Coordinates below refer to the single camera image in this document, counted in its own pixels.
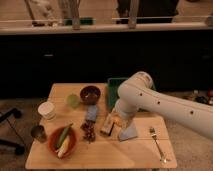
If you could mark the small rectangular box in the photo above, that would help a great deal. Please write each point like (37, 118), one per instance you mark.
(108, 125)

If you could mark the silver fork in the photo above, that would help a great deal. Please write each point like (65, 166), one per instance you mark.
(153, 134)

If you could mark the blue triangular cloth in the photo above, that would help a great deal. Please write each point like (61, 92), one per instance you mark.
(128, 133)

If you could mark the dark grape bunch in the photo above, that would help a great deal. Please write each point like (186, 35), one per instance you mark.
(89, 133)

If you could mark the yellow corn cob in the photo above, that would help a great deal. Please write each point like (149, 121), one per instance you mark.
(64, 147)

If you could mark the green cucumber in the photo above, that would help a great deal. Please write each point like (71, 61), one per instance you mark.
(63, 135)

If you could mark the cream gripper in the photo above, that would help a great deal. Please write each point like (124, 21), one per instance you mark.
(125, 122)

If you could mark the yellow apple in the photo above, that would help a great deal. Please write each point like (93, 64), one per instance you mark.
(117, 120)

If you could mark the green cup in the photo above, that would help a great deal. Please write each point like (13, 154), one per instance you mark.
(73, 100)

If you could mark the red bowl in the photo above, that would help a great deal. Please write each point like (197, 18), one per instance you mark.
(54, 137)

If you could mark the white cup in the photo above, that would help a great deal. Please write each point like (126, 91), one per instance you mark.
(47, 110)

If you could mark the blue sponge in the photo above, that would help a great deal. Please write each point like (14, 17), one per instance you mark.
(91, 113)

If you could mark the purple bowl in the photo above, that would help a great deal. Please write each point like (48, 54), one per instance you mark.
(90, 95)

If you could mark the green plastic tray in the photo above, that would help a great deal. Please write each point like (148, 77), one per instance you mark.
(113, 85)

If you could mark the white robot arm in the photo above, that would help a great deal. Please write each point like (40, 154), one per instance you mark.
(136, 93)

